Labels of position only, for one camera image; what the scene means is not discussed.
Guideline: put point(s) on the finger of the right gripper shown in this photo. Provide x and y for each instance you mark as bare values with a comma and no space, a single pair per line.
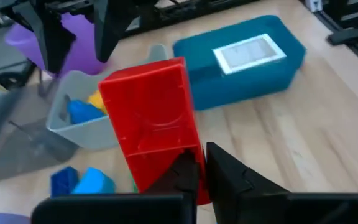
110,25
54,46

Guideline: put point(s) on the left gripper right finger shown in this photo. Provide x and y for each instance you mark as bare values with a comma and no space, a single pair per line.
232,193

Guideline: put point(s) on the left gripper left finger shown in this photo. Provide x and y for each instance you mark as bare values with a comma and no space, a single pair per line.
182,180

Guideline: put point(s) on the large red block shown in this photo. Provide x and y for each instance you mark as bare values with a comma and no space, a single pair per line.
154,118

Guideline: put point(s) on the orange-yellow block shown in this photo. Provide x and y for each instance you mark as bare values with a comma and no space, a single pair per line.
97,101

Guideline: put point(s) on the light blue block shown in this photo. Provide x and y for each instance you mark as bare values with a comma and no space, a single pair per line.
93,182

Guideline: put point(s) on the dark blue block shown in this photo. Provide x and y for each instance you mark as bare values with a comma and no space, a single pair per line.
64,182

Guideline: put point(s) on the playing card deck box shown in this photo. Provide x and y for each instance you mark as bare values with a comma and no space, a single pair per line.
249,53

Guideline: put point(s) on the purple plastic bucket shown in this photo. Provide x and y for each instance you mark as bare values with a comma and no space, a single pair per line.
82,49

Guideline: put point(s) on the light grey plastic bin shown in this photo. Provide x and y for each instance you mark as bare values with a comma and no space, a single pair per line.
85,137

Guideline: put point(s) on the teal plastic bin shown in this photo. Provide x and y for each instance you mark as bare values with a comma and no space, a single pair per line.
247,87

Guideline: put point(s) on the transparent grey plastic bin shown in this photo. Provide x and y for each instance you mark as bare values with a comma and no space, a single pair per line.
20,149

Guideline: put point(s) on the black floor foot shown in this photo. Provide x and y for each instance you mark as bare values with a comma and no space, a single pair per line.
348,37

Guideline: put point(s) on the silver aluminium extrusion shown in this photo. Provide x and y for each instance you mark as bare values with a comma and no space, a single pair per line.
313,4

